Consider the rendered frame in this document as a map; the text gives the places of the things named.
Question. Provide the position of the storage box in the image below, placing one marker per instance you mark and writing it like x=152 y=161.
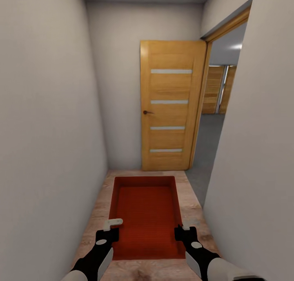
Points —
x=150 y=211

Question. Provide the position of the garage door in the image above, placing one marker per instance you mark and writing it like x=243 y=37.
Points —
x=212 y=88

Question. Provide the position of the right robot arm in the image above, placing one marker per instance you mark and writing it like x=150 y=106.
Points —
x=207 y=265

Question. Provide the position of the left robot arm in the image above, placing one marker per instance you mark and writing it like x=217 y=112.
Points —
x=94 y=264

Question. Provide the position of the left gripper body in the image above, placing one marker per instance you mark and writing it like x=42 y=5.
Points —
x=113 y=234

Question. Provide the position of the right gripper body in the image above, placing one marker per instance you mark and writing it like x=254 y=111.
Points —
x=181 y=234

